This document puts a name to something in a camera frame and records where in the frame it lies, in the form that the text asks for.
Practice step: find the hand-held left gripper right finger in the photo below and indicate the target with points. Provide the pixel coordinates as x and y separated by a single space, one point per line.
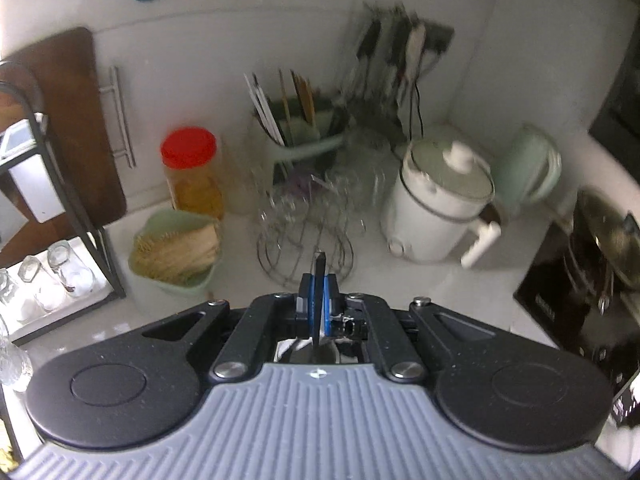
331 305

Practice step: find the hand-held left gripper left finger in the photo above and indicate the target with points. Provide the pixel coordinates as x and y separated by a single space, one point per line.
307 305

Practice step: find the white electric cooking pot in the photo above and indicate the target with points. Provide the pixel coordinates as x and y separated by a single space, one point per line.
425 230

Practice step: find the cluster of inverted glasses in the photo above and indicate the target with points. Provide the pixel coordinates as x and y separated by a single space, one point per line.
350 185

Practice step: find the bundle of bamboo sticks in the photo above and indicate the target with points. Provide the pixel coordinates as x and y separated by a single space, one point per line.
180 255

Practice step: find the green plastic basket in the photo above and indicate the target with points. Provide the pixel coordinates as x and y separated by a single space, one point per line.
170 292

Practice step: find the clear glass container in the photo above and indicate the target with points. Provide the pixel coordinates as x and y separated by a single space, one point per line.
247 180

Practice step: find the glass pot lid white knob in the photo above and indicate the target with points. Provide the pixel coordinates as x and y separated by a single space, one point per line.
450 180

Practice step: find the red-lidded plastic jar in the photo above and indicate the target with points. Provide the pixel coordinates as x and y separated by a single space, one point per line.
190 150

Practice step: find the bunch of upright chopsticks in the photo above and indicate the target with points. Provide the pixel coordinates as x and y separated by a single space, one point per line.
280 105

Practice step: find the black metal rack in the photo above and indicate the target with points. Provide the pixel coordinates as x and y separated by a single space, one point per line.
102 255

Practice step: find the black induction cooktop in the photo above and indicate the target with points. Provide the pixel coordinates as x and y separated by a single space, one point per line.
550 285

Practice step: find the green kettle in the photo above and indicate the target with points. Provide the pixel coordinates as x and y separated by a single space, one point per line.
525 170

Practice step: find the clear glass cup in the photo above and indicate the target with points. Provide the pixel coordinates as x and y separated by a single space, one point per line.
9 295
40 285
72 270

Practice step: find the metal wok with lid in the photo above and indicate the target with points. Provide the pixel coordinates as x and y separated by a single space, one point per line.
605 240

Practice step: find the patterned glass tumbler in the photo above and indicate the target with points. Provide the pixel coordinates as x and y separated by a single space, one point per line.
15 360

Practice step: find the wooden cutting board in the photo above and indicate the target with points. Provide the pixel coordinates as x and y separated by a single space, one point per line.
75 110

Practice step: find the white storage box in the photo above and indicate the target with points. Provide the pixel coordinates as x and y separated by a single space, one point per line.
30 175

